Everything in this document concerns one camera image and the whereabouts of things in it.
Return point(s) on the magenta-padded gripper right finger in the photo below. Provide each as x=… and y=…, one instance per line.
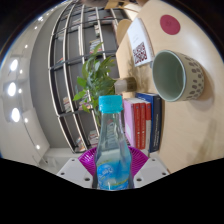
x=151, y=170

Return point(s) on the grey bookshelf unit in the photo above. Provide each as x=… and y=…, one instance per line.
x=66, y=50

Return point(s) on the white open magazine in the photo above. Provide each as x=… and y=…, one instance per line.
x=140, y=40

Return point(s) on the ceiling lights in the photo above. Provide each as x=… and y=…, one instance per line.
x=12, y=89

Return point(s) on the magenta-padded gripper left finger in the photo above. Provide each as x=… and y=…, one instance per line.
x=75, y=171

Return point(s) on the clear bottle with blue cap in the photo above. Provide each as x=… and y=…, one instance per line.
x=112, y=156

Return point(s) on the round-backed wooden chair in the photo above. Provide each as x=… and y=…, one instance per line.
x=123, y=30

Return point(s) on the pink book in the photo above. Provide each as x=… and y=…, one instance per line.
x=129, y=123

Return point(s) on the green patterned ceramic cup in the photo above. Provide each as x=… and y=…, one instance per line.
x=173, y=75

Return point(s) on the red book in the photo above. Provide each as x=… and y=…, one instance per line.
x=145, y=125
x=137, y=125

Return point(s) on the green potted plant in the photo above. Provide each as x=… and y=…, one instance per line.
x=96, y=80

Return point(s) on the round red coaster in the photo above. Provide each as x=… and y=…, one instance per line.
x=170, y=24

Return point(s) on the dark blue book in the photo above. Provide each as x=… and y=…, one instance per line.
x=156, y=123

